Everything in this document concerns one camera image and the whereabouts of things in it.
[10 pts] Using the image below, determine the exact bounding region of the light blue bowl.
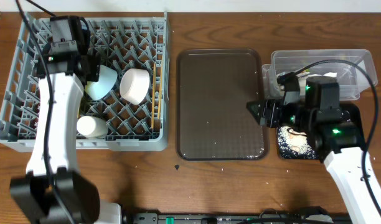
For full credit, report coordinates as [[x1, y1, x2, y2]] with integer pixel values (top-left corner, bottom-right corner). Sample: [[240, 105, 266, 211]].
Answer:
[[85, 65, 118, 100]]

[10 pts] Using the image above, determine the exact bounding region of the white shallow bowl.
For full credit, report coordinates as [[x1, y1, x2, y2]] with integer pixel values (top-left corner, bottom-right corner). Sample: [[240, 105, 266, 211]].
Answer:
[[120, 68, 150, 105]]

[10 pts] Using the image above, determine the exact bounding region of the wooden chopstick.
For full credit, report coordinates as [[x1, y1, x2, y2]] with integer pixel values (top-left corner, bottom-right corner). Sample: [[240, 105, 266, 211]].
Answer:
[[151, 63, 156, 131], [158, 58, 164, 119]]

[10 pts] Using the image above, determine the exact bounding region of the yellow plate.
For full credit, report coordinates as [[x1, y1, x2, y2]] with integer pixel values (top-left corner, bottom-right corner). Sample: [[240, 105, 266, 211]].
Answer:
[[77, 96, 84, 119]]

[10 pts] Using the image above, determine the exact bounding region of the white napkin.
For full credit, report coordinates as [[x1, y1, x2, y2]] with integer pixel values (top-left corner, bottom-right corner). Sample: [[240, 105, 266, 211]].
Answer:
[[297, 72, 337, 88]]

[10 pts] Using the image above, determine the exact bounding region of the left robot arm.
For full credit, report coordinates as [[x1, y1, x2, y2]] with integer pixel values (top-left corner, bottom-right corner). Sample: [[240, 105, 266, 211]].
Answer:
[[9, 51, 101, 223]]

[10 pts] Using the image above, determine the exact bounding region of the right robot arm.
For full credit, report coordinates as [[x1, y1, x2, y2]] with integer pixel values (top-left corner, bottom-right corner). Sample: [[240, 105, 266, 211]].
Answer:
[[246, 76, 381, 223]]

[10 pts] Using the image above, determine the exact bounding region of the black waste tray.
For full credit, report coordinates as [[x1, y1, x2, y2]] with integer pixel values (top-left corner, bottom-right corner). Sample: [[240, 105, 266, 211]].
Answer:
[[276, 103, 365, 161]]

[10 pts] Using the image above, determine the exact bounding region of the grey dishwasher rack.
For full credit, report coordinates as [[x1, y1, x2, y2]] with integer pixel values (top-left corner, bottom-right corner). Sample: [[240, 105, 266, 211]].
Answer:
[[0, 17, 170, 152]]

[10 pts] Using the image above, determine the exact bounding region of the food scraps rice pile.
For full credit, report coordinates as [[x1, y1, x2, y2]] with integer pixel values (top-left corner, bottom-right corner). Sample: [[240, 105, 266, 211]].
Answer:
[[283, 126, 311, 154]]

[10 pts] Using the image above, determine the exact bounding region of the dark brown serving tray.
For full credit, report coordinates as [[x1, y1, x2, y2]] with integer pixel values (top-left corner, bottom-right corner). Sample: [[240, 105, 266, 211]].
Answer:
[[176, 49, 269, 161]]

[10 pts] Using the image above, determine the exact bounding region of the white cup in rack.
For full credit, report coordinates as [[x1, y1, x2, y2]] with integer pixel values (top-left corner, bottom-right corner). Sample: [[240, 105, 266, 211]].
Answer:
[[77, 116, 108, 139]]

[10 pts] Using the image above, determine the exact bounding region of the clear plastic bin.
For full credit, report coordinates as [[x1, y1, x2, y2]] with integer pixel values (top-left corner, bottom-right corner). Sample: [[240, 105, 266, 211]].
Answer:
[[261, 49, 378, 101]]

